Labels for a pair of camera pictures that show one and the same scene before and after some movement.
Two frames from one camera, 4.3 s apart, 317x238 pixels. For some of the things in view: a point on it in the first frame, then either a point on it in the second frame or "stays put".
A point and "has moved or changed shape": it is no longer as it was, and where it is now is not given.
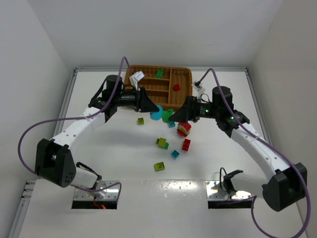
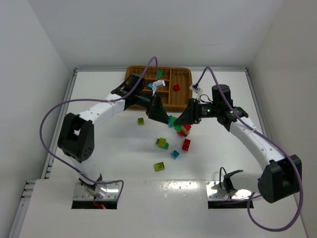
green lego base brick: x=166 y=114 has moved or changed shape
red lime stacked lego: x=184 y=129 stays put
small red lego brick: x=176 y=87 stays put
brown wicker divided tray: x=168 y=87 stays put
